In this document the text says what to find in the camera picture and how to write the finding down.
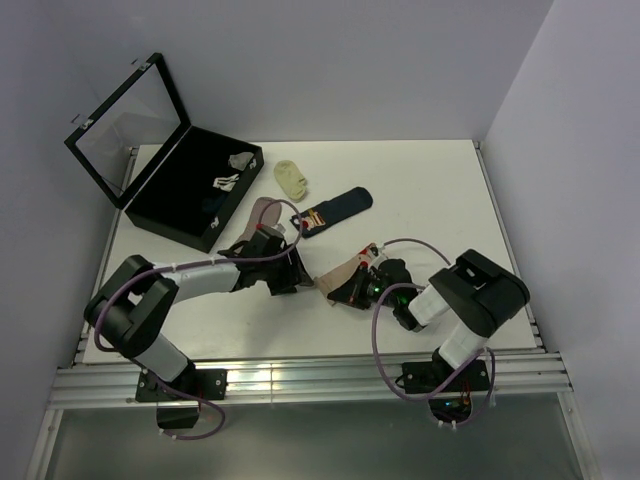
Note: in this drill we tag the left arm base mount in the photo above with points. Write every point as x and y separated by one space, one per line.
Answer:
182 403

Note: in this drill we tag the beige red reindeer sock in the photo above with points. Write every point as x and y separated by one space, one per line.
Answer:
336 278

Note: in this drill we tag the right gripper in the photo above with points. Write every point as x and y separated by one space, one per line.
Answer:
351 292

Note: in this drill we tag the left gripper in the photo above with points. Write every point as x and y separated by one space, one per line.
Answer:
294 274

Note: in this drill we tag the navy christmas sock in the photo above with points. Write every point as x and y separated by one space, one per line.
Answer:
329 213

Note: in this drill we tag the black display box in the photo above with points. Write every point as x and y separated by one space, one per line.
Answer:
153 164

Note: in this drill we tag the taupe sock red striped cuff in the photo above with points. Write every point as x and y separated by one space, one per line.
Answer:
265 211

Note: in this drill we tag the aluminium front rail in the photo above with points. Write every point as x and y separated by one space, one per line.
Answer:
295 381

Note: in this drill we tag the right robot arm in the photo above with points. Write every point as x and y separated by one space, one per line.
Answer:
479 292

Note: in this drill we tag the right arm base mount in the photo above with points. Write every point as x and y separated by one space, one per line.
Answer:
423 377

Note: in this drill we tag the dark blue sock in box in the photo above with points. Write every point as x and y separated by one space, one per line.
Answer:
211 205

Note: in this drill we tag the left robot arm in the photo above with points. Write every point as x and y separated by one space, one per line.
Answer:
130 309

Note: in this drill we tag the white patterned sock in box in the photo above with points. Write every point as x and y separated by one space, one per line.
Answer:
226 184

